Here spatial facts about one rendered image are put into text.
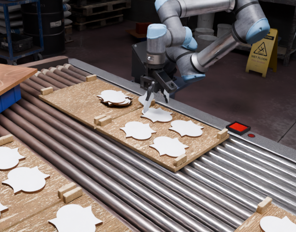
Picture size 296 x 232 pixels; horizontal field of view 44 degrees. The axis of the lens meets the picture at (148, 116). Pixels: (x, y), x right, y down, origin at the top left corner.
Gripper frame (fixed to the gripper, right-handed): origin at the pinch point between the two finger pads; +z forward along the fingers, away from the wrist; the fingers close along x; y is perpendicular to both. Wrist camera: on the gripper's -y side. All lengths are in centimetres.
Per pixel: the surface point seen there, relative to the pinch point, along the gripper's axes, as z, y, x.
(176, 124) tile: 2.8, -11.9, 1.4
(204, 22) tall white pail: 53, 245, -401
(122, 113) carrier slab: 3.2, 12.3, 8.9
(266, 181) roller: 7, -55, 6
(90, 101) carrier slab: 2.8, 30.6, 11.8
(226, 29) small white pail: 60, 209, -410
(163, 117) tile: 2.7, -4.0, 0.2
